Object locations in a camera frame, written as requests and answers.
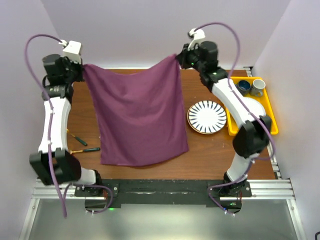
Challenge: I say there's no blue striped white plate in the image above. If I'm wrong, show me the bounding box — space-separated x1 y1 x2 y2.
186 100 227 135

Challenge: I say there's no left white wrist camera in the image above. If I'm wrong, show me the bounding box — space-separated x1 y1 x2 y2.
59 39 82 64

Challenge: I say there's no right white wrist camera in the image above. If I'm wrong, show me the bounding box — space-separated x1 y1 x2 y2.
187 28 206 51

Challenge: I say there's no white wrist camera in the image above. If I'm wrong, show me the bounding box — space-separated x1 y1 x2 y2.
59 39 82 64
187 28 206 51

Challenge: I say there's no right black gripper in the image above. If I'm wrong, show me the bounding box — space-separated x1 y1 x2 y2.
176 42 206 73

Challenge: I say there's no white plate in tray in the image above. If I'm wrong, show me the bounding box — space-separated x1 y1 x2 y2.
243 97 266 117

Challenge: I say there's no gold fork green handle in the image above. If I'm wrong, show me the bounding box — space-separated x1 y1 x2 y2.
66 129 88 146

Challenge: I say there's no blue grey bowl cup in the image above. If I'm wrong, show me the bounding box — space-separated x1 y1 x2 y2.
235 79 251 96

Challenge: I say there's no aluminium frame rail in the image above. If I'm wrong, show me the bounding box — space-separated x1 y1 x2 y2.
18 65 307 240

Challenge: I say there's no purple cloth napkin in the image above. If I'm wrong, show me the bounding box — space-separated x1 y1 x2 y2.
83 55 189 167

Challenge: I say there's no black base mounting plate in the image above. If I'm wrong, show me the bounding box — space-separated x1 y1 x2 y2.
74 179 252 213

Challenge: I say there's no gold spoon green handle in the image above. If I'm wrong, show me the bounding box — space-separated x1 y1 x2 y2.
69 147 101 154

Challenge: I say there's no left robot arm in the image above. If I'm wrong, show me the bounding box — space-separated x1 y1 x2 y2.
29 54 104 196

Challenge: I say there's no white grey mug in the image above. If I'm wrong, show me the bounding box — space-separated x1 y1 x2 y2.
249 79 266 97

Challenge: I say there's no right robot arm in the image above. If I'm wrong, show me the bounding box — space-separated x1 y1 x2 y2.
176 41 272 197

